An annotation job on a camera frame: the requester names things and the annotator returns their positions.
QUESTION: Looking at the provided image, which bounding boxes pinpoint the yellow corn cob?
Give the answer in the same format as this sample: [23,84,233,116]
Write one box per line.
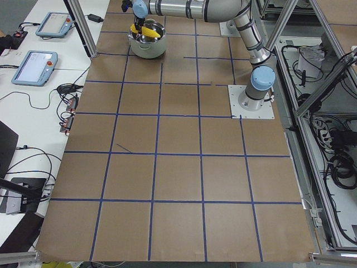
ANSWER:
[130,24,161,38]

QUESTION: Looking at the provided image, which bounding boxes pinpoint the lower teach pendant tablet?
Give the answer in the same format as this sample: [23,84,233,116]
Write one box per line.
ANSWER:
[11,50,58,87]

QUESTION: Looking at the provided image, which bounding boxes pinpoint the upper teach pendant tablet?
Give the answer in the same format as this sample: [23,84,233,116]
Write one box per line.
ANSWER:
[35,12,73,38]

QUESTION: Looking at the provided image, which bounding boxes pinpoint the aluminium frame post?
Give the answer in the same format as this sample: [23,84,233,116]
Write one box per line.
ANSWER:
[63,0,98,58]

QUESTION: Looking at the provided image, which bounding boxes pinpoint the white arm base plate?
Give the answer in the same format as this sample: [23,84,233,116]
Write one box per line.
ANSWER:
[228,85,275,119]

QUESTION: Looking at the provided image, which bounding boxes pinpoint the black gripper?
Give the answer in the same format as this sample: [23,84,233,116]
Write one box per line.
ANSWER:
[134,16,145,27]

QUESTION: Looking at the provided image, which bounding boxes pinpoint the grey-green cooking pot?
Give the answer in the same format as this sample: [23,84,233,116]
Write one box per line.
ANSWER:
[128,19,167,59]

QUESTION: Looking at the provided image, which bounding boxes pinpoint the teach pendant tablet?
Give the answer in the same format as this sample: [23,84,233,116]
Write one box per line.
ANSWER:
[35,12,73,38]
[11,50,58,87]

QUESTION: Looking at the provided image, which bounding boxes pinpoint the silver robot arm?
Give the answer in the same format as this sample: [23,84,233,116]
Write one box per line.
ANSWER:
[122,1,276,112]

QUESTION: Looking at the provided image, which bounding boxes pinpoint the black power adapter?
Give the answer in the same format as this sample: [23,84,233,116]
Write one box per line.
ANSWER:
[88,13,104,23]

